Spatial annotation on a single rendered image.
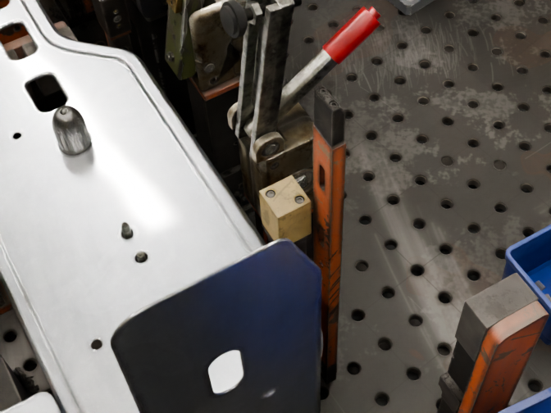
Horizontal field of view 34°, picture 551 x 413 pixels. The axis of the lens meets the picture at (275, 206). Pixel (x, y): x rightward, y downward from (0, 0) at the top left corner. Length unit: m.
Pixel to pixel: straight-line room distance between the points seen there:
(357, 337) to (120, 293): 0.39
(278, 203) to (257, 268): 0.34
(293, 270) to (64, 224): 0.44
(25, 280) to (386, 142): 0.61
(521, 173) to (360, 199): 0.22
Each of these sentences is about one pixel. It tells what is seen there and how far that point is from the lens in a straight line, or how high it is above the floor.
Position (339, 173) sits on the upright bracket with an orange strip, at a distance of 0.72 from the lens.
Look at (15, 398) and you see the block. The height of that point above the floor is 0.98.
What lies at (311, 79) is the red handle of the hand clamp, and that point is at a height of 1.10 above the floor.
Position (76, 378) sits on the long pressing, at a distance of 0.79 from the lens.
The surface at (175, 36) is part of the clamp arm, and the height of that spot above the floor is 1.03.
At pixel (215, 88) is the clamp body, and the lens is 1.00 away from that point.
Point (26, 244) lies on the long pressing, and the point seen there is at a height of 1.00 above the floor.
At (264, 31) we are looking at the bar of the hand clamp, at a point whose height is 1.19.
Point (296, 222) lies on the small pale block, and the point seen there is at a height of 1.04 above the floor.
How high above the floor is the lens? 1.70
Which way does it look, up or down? 56 degrees down
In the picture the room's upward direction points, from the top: 4 degrees counter-clockwise
